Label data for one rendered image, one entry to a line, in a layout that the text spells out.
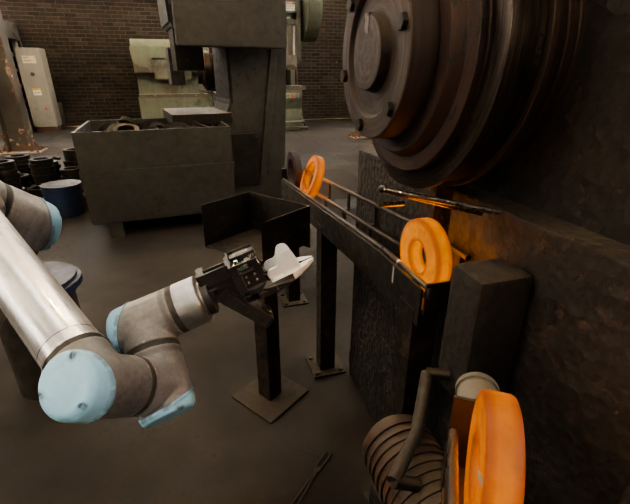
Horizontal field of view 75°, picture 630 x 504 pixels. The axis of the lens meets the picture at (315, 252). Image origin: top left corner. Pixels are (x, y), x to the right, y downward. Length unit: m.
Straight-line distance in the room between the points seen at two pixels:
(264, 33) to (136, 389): 3.00
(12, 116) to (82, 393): 7.13
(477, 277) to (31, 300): 0.67
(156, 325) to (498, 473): 0.55
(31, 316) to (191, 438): 0.89
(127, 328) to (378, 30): 0.64
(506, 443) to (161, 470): 1.16
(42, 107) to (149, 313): 9.63
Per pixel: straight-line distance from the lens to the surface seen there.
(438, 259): 0.80
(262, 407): 1.55
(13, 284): 0.78
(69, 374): 0.63
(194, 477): 1.41
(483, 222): 0.80
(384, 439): 0.76
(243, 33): 3.36
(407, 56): 0.66
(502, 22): 0.64
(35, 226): 1.11
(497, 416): 0.45
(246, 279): 0.75
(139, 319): 0.76
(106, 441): 1.59
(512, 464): 0.44
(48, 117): 10.29
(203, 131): 3.10
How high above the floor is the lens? 1.08
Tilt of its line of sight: 24 degrees down
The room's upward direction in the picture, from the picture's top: straight up
